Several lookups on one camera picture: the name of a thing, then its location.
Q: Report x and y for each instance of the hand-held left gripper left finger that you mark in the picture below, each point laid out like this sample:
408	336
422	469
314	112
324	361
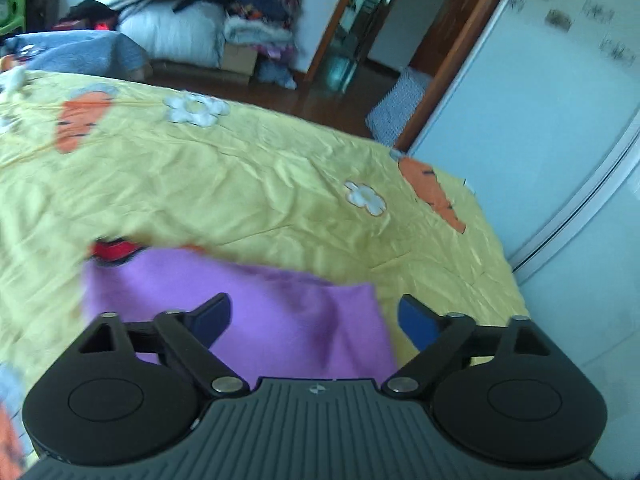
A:
212	317

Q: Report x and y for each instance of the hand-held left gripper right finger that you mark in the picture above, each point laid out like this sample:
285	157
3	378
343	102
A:
420	325

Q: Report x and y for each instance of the purple sweater with red collar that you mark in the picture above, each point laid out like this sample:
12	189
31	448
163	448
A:
300	320

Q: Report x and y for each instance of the pile of folded clothes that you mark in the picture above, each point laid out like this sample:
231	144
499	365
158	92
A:
250	5

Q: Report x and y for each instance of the yellow carrot print bedsheet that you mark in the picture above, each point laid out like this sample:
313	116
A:
250	175

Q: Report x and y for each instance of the grey floor mat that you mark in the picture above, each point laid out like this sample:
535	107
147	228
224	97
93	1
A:
397	107

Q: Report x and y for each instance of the white wardrobe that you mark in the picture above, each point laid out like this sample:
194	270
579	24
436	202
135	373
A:
540	125

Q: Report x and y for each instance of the cardboard box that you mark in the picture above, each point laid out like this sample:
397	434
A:
239	60

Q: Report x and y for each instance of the white quilted bundle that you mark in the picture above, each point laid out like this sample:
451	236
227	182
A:
170	35

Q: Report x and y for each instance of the blue-grey blanket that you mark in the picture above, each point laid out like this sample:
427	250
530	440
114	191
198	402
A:
85	52

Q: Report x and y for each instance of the green plastic stool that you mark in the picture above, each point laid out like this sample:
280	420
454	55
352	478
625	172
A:
14	15

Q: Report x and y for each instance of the wooden door frame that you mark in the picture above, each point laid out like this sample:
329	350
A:
450	25

